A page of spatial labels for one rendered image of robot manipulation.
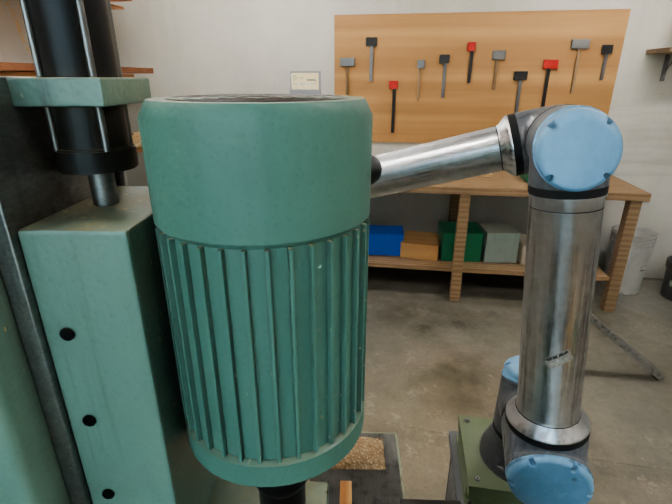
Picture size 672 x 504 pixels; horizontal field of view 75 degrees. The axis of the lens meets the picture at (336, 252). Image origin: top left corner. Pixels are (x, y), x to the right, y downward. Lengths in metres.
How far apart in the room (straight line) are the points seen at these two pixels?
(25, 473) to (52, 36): 0.33
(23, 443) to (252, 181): 0.28
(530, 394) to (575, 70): 3.06
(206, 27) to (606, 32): 2.88
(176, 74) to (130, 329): 3.75
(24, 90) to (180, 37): 3.68
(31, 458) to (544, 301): 0.71
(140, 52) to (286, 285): 3.95
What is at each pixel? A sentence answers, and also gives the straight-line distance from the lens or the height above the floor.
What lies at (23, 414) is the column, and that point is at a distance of 0.44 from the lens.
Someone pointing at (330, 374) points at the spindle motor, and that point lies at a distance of 0.37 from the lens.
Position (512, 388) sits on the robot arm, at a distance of 1.12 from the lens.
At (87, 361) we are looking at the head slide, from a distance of 0.41.
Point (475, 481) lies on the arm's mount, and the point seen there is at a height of 0.63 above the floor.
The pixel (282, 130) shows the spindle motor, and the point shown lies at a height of 1.49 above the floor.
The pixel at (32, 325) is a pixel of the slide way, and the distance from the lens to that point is 0.41.
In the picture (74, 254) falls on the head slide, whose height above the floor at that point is 1.40.
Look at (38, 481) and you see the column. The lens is 0.47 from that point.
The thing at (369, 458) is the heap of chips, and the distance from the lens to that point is 0.84.
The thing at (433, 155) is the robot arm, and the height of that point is 1.38.
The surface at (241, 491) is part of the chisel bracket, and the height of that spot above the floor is 1.07.
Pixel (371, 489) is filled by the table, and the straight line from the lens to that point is 0.81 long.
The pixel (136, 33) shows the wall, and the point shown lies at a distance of 4.23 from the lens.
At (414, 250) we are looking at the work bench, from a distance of 3.36.
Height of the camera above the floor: 1.52
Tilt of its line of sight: 21 degrees down
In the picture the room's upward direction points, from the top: straight up
